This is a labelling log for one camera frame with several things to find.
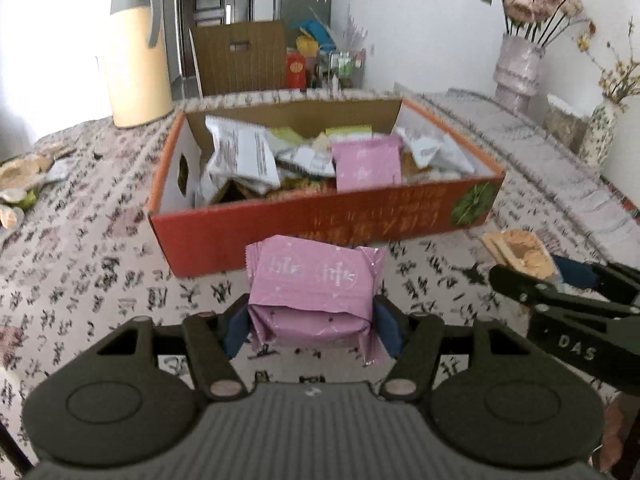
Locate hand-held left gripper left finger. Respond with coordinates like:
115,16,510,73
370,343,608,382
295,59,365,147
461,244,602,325
92,302,251,402

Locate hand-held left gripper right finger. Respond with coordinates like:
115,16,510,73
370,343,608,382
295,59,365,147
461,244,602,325
372,294,533,402

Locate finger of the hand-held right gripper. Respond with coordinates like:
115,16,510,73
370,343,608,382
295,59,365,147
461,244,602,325
552,255,640,298
489,264,640,318

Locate white biscuit snack packet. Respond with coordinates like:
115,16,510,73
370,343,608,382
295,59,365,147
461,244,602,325
481,229,558,283

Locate pink snack packet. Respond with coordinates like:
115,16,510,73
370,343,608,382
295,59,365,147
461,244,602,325
246,234,388,366
331,134,403,192

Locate orange cardboard box pumpkin print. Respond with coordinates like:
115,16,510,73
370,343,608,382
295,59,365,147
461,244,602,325
146,91,507,278

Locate person's right forearm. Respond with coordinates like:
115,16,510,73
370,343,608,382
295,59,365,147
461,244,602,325
595,392,640,480

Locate grey quilted cloth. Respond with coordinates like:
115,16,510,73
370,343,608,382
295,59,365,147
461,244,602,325
415,87,640,241

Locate small floral vase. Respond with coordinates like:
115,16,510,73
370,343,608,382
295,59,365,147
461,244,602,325
580,100,618,168

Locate beige patterned box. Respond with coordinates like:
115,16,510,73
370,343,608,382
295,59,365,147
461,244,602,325
542,94,592,150

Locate yellow flower sprigs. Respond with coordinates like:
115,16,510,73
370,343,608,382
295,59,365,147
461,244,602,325
597,22,640,111

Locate green snack packet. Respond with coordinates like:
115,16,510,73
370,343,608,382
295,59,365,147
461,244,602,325
270,127,306,153
325,125,373,143

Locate pink textured vase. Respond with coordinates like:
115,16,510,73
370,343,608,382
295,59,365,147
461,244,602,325
494,34,545,113

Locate metal rack with bottles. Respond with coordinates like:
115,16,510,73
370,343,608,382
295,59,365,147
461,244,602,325
312,50,366,92

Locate brown cardboard box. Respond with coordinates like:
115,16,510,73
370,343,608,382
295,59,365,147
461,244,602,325
189,20,288,97

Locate red gift box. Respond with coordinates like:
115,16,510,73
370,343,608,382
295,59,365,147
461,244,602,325
286,50,308,92

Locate dried pink rose bouquet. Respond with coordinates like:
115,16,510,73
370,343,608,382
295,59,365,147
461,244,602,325
475,0,613,53

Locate yellow thermos jug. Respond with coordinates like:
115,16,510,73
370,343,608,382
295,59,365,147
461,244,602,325
100,0,175,128

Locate purple dried flowers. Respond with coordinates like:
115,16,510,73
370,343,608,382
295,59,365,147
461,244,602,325
340,5,371,56

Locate blue and yellow bags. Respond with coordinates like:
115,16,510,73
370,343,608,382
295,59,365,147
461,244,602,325
295,7,341,56

